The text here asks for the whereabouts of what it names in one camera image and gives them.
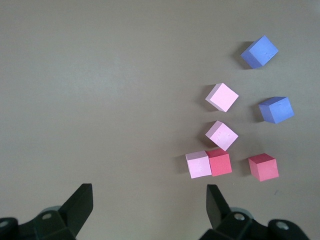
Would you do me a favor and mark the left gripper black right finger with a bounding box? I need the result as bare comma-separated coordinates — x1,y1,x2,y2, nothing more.
199,184,311,240

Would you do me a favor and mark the pink foam cube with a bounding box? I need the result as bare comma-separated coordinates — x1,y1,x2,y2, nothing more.
204,82,240,113
185,150,212,179
204,120,239,152

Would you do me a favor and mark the brown table mat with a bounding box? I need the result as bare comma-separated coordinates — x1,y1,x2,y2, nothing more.
0,0,320,240

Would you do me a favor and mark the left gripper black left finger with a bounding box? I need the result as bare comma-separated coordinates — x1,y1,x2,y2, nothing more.
0,183,94,240

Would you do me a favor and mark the purple foam cube with dent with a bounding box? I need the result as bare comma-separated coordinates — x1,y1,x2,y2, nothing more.
240,34,279,70

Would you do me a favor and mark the red foam cube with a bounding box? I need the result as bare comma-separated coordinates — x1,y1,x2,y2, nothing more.
205,148,233,178
247,152,280,182

